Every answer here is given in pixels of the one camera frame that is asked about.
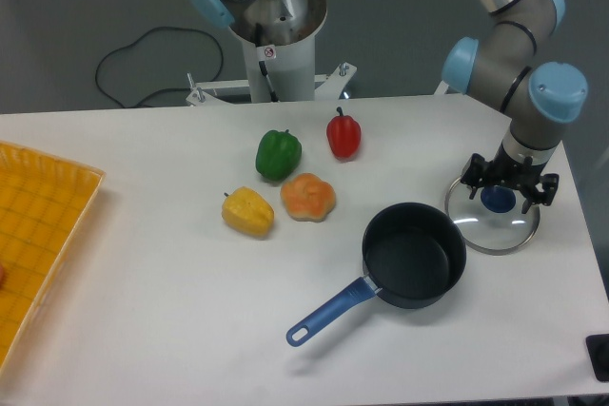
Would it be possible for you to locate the red bell pepper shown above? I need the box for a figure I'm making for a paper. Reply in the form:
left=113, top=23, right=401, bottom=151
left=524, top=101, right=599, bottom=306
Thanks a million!
left=326, top=106, right=362, bottom=160

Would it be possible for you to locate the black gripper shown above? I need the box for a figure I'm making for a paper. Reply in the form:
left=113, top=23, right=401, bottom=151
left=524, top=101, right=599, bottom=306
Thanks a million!
left=460, top=142, right=560, bottom=214

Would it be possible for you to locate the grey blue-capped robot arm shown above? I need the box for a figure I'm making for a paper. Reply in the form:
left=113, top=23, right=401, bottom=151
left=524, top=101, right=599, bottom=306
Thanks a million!
left=189, top=0, right=588, bottom=213

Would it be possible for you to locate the black cable on floor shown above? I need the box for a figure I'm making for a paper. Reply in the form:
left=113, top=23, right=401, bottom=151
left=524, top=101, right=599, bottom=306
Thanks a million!
left=95, top=26, right=225, bottom=109

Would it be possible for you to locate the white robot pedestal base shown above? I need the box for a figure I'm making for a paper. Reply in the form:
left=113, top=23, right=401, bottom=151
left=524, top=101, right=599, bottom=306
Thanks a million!
left=189, top=0, right=357, bottom=103

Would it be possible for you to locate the yellow woven basket tray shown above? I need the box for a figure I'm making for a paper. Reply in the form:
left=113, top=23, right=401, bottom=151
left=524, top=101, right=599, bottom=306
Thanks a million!
left=1, top=141, right=106, bottom=367

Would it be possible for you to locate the green bell pepper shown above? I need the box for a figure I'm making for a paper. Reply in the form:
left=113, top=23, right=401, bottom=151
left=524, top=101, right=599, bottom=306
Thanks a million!
left=255, top=130, right=302, bottom=182

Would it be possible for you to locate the yellow bell pepper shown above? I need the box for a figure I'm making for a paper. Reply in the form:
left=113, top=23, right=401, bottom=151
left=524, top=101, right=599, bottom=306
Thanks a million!
left=221, top=186, right=275, bottom=238

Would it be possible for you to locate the dark saucepan with blue handle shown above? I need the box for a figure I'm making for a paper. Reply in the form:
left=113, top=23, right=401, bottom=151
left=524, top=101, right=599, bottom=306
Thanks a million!
left=285, top=203, right=466, bottom=347

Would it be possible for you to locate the glass lid with blue knob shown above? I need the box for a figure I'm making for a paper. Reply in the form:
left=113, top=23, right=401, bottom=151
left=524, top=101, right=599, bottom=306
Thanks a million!
left=444, top=179, right=540, bottom=256

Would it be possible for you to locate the black object at table corner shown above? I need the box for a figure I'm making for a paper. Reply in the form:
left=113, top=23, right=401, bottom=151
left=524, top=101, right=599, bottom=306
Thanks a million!
left=585, top=334, right=609, bottom=382

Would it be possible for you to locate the orange bell pepper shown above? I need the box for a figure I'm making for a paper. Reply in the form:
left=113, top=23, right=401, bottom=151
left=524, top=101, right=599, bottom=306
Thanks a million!
left=280, top=173, right=336, bottom=222

